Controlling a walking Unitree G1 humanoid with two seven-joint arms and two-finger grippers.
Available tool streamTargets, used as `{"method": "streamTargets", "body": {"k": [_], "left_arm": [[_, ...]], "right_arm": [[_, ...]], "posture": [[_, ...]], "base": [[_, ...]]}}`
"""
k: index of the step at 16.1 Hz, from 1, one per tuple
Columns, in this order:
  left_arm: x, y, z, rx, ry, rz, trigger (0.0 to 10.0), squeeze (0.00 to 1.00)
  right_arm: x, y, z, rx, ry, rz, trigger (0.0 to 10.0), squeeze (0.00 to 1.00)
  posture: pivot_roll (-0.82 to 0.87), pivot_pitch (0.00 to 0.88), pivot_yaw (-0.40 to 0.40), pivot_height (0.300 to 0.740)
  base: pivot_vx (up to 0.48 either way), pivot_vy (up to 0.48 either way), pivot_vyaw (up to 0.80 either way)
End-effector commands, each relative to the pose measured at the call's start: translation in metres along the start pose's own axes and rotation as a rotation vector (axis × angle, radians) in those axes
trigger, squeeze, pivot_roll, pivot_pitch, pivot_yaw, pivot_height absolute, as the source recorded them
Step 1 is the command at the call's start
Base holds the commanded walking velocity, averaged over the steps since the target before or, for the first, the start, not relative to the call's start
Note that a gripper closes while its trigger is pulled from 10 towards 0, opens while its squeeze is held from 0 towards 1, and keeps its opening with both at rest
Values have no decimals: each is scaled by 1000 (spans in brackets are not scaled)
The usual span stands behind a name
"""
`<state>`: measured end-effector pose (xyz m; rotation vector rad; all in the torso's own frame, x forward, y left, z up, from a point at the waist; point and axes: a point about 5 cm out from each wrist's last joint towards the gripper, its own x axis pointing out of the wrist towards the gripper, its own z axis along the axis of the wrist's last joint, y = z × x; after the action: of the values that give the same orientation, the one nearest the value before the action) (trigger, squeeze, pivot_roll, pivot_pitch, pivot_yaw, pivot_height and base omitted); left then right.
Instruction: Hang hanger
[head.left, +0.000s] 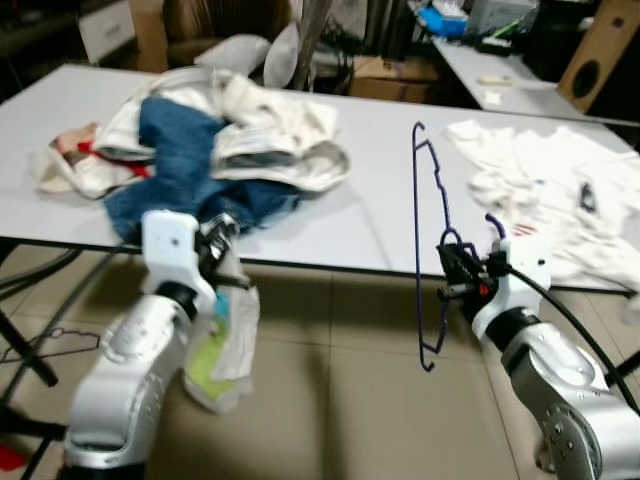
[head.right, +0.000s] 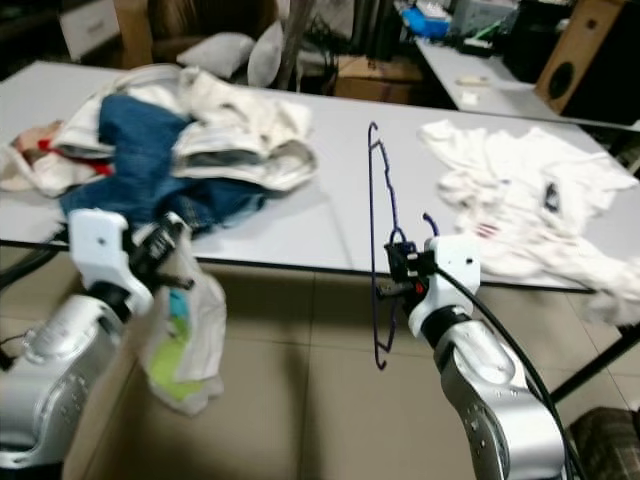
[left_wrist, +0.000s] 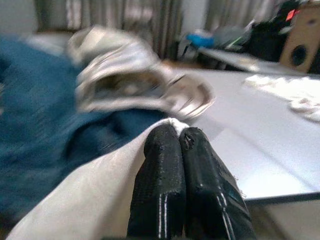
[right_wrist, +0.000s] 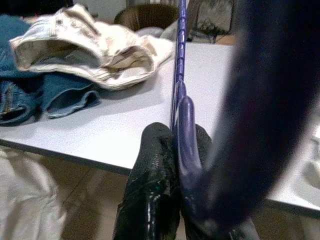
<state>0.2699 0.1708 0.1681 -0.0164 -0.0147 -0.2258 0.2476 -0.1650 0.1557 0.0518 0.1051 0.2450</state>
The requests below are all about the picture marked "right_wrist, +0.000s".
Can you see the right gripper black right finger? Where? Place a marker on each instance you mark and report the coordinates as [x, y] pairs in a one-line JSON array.
[[205, 145]]

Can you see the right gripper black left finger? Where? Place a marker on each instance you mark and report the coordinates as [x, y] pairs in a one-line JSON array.
[[150, 175]]

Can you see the blue plastic hanger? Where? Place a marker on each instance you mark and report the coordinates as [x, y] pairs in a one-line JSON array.
[[186, 125]]

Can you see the cream cloth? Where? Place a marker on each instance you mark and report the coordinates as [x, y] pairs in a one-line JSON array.
[[312, 165]]

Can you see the blue jeans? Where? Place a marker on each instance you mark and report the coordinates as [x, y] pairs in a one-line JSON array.
[[62, 95]]

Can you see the light grey cloth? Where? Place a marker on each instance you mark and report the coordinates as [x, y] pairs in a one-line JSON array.
[[152, 32]]

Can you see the grey mottled fabric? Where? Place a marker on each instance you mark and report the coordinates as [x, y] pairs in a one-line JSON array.
[[212, 20]]

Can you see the pale grey cloth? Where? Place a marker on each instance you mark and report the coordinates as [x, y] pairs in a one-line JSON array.
[[25, 195]]

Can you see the cream trousers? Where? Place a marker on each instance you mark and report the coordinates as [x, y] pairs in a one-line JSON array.
[[87, 50]]

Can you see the brown wicker chair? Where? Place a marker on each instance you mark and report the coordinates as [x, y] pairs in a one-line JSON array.
[[147, 17]]

